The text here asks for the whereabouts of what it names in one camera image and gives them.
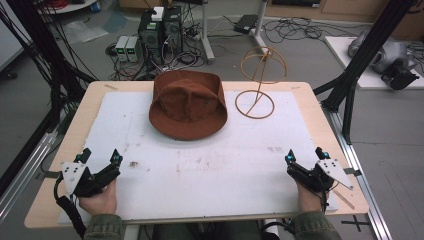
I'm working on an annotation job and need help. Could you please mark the white foam mat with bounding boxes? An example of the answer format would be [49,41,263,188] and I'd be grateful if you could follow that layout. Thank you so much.
[57,90,340,225]

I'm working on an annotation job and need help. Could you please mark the brown felt hat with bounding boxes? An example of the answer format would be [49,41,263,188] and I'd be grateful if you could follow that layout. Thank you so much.
[148,69,229,141]

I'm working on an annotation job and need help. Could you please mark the black metal frame stand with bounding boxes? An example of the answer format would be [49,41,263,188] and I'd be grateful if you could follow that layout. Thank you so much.
[312,0,420,146]
[0,0,98,198]

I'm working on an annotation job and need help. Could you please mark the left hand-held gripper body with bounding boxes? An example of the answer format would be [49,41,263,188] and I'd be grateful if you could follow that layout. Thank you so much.
[60,161,122,198]

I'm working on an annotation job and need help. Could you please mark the black computer tower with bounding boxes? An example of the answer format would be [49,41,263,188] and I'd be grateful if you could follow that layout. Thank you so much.
[137,9,165,65]
[162,5,184,56]

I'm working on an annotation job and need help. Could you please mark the person's right hand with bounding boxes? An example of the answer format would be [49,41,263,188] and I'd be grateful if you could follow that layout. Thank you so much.
[296,181,330,214]

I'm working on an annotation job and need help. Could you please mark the black sleeved gripper cable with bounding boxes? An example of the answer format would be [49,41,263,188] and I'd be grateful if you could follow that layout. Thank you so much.
[53,172,88,240]

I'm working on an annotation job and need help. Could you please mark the thin wooden stick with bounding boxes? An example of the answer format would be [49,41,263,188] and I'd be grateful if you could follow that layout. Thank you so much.
[332,189,356,211]

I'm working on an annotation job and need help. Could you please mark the black device with straps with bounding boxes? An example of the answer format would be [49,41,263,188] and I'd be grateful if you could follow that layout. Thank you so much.
[380,58,421,91]

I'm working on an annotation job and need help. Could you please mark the aluminium rail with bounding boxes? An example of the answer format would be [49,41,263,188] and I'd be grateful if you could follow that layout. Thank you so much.
[322,107,394,240]
[0,131,60,222]

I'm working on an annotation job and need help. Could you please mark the grey robot head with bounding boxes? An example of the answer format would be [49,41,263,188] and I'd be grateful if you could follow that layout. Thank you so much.
[347,30,414,75]

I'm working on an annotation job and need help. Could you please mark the tangle of black floor cables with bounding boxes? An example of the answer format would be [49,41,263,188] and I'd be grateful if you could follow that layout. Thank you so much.
[261,16,359,44]

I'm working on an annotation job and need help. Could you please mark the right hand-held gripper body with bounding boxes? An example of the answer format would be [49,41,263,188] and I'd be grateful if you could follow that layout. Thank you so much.
[286,157,355,195]

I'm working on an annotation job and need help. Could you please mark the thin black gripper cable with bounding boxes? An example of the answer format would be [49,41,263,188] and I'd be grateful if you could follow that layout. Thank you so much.
[319,181,341,214]

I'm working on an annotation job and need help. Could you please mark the person's left hand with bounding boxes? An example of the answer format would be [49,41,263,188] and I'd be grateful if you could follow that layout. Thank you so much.
[77,179,118,216]

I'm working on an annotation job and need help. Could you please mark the black flat box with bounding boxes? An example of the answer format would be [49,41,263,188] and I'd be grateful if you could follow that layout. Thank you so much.
[233,14,260,35]

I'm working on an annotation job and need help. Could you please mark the white platform board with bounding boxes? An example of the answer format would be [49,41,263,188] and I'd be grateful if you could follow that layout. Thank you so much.
[323,35,424,91]

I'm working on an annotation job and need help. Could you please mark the white desk legs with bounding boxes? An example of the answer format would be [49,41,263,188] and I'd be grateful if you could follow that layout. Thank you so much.
[199,0,272,65]

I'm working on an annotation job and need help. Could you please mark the wire hat stand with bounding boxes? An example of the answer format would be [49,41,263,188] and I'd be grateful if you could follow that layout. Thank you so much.
[234,45,289,120]

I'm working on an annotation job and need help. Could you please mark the grey power supply unit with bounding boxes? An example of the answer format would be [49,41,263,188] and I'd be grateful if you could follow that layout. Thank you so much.
[125,36,141,63]
[114,35,130,63]

